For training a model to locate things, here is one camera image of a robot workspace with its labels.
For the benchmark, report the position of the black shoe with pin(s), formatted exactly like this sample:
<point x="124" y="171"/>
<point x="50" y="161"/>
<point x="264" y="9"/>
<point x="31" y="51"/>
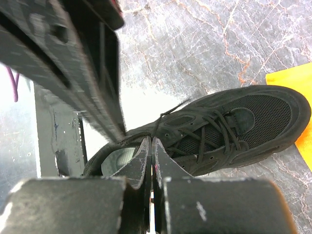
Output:
<point x="227" y="129"/>

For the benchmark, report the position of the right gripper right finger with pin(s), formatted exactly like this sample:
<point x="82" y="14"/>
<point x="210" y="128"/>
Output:
<point x="188" y="205"/>

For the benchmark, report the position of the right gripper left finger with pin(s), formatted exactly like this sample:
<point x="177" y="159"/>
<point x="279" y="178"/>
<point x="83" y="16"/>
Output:
<point x="118" y="204"/>

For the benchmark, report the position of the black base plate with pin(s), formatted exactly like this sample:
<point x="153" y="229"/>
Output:
<point x="61" y="145"/>

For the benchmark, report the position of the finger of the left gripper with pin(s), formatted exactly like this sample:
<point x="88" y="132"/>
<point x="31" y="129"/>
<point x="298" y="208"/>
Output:
<point x="39" y="40"/>
<point x="96" y="22"/>

